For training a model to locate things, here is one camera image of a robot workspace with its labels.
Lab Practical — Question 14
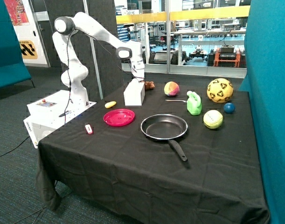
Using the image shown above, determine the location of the teal partition wall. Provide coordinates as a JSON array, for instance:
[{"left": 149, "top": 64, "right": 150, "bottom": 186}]
[{"left": 240, "top": 0, "right": 285, "bottom": 224}]

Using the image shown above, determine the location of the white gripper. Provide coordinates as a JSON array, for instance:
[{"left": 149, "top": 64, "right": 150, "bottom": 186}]
[{"left": 131, "top": 68, "right": 145, "bottom": 82}]

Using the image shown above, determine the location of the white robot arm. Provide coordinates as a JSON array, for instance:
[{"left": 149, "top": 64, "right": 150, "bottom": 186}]
[{"left": 52, "top": 12, "right": 145, "bottom": 108}]

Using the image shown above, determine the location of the yellow green softball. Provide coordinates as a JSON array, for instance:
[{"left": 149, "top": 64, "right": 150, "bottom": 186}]
[{"left": 203, "top": 110, "right": 223, "bottom": 129}]

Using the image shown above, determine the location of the multicoloured soft ball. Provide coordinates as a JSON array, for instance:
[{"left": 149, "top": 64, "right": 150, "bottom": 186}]
[{"left": 164, "top": 81, "right": 180, "bottom": 97}]

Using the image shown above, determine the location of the black frying pan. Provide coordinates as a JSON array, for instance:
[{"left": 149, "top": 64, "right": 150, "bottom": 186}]
[{"left": 140, "top": 114, "right": 188, "bottom": 162}]

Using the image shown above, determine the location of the red plastic plate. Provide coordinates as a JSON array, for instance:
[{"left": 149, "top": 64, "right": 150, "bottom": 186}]
[{"left": 103, "top": 108, "right": 135, "bottom": 127}]

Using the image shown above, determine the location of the teal sofa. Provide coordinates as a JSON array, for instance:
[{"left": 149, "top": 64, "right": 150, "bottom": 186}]
[{"left": 0, "top": 0, "right": 32, "bottom": 88}]

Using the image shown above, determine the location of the small blue ball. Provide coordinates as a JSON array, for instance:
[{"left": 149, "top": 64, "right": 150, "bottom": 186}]
[{"left": 223, "top": 103, "right": 236, "bottom": 114}]

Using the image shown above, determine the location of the green plastic jug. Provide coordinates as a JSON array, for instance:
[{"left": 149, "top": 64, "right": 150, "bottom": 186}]
[{"left": 187, "top": 91, "right": 202, "bottom": 116}]

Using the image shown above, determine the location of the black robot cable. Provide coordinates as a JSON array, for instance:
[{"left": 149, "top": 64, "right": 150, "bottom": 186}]
[{"left": 59, "top": 28, "right": 145, "bottom": 118}]

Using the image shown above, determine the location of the white robot control base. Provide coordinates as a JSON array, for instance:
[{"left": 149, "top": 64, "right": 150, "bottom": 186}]
[{"left": 24, "top": 90, "right": 96, "bottom": 148}]

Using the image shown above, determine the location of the yellow black soccer ball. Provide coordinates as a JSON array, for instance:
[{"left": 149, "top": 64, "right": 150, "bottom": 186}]
[{"left": 207, "top": 78, "right": 234, "bottom": 103}]

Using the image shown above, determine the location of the brown teddy bear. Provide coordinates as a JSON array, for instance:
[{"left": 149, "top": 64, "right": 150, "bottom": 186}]
[{"left": 144, "top": 81, "right": 155, "bottom": 91}]

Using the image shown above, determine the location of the black tablecloth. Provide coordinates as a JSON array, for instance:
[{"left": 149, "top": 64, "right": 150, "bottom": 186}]
[{"left": 35, "top": 84, "right": 271, "bottom": 224}]

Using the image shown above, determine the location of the red white small box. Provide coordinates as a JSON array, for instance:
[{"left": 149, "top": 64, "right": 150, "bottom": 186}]
[{"left": 84, "top": 123, "right": 93, "bottom": 134}]

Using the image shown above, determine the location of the white tissue box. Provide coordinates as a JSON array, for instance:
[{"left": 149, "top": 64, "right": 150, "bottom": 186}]
[{"left": 124, "top": 78, "right": 145, "bottom": 106}]

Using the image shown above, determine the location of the yellow plastic lemon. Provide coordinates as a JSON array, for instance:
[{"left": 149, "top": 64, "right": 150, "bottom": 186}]
[{"left": 104, "top": 101, "right": 117, "bottom": 109}]

